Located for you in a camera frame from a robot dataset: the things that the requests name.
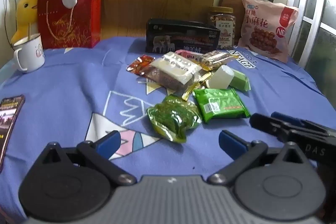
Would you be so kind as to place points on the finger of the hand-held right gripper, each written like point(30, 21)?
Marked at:
point(288, 119)
point(267, 125)

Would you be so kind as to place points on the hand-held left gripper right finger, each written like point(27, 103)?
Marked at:
point(232, 142)

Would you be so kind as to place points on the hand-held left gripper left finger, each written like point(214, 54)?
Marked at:
point(107, 141)

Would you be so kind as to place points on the green square snack packet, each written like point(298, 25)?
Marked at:
point(223, 103)

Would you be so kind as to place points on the thin gold packet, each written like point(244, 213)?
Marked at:
point(190, 91)

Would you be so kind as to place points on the clear cake packet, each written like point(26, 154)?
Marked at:
point(170, 69)

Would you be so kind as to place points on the pink candy box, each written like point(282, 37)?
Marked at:
point(189, 54)

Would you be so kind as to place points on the black cardboard box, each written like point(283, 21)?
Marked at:
point(183, 35)

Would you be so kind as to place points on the blue printed cloth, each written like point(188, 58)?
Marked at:
point(65, 98)

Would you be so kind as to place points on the green pickled vegetable packet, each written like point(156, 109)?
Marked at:
point(173, 119)

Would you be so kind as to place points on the light green pastry packet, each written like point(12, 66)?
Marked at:
point(219, 77)

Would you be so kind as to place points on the red snack packet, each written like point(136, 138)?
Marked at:
point(139, 64)

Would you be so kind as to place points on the clear nut snack packet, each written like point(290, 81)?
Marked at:
point(215, 58)

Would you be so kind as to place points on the pink snack bag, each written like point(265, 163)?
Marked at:
point(262, 29)

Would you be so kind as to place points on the dark printed card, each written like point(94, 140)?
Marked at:
point(9, 119)

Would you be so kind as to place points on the frosted glass sliding door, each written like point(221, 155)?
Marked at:
point(315, 16)

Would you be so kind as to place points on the clear nut jar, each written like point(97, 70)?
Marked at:
point(223, 27)

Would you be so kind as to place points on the white enamel mug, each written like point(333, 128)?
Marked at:
point(31, 53)

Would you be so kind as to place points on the red gift bag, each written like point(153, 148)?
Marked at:
point(68, 24)

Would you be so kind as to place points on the yellow duck plush toy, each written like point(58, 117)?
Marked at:
point(25, 11)

